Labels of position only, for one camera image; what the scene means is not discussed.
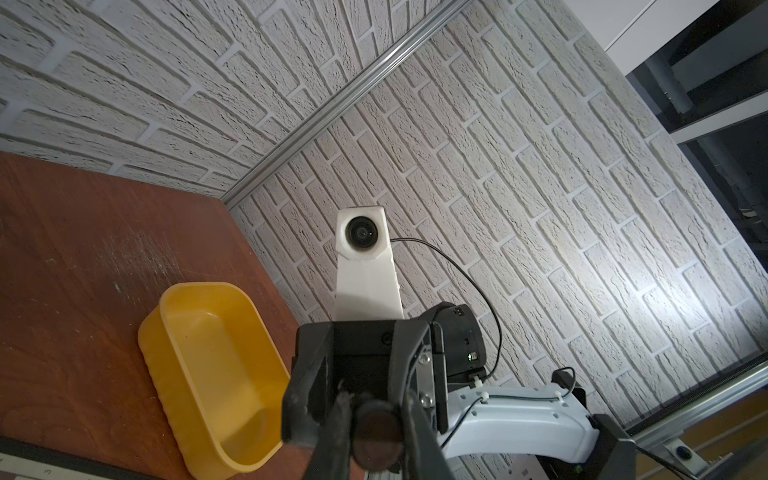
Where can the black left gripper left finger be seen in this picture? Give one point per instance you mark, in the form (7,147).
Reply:
(331,456)

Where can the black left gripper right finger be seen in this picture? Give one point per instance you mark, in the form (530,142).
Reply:
(423,456)

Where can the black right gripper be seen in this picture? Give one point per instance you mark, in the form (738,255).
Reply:
(370,359)

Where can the black chess piece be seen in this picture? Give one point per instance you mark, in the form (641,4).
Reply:
(377,439)

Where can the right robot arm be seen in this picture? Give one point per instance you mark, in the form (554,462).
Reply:
(550,422)

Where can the folding chess board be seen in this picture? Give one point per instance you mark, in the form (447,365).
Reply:
(21,460)

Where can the yellow plastic bin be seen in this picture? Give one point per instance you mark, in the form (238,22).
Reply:
(218,375)

